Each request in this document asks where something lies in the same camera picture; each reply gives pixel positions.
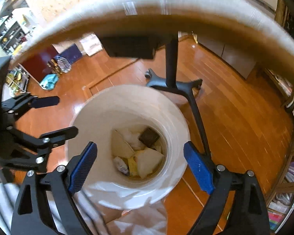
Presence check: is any clear plastic bag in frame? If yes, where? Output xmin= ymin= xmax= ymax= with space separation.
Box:
xmin=120 ymin=128 xmax=145 ymax=151

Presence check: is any yellow cartoon wrapper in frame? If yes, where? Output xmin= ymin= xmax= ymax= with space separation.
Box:
xmin=128 ymin=156 xmax=139 ymax=177

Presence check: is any white trash bin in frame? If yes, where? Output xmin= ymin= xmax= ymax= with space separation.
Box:
xmin=65 ymin=85 xmax=190 ymax=210

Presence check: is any silver refrigerator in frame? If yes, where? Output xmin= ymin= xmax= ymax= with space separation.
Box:
xmin=197 ymin=35 xmax=257 ymax=79

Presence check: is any striped clothing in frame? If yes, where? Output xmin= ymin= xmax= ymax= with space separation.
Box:
xmin=0 ymin=182 xmax=64 ymax=235

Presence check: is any beige paper bag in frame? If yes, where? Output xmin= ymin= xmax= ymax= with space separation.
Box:
xmin=134 ymin=148 xmax=164 ymax=179

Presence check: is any round wooden table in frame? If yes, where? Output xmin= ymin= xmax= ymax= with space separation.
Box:
xmin=10 ymin=0 xmax=294 ymax=87

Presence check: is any white blue tissue pack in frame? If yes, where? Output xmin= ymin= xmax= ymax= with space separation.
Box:
xmin=113 ymin=156 xmax=129 ymax=176

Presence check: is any dark brown plastic box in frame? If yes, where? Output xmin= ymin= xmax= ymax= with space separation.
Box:
xmin=139 ymin=127 xmax=160 ymax=148

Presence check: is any wooden bookshelf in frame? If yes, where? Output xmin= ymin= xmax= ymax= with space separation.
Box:
xmin=265 ymin=69 xmax=294 ymax=234

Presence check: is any black table pedestal base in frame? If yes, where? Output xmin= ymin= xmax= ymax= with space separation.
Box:
xmin=99 ymin=34 xmax=211 ymax=157

